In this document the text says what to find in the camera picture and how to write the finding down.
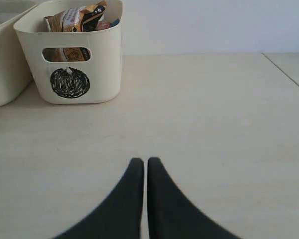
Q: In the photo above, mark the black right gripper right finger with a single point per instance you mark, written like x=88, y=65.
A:
x=171, y=215

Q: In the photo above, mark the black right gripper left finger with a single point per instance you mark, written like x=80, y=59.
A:
x=119, y=215

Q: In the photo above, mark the blue noodle packet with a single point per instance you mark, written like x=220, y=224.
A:
x=103, y=25

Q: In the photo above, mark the orange noodle packet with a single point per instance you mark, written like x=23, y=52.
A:
x=74, y=20

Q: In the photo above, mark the cream bin circle mark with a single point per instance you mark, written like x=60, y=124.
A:
x=96, y=80

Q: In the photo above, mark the cream bin square mark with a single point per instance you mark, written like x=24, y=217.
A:
x=15, y=73

